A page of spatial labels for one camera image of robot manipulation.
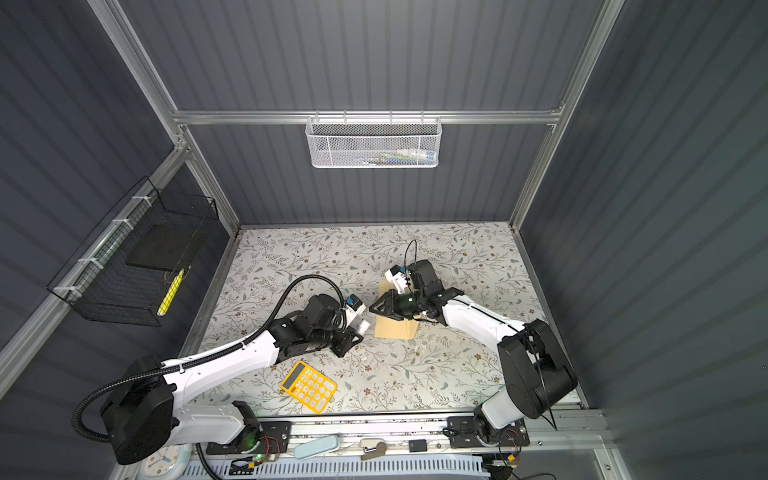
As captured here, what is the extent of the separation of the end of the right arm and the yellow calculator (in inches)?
10.6

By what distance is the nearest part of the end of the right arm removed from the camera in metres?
0.65

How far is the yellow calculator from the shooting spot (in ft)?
→ 2.63
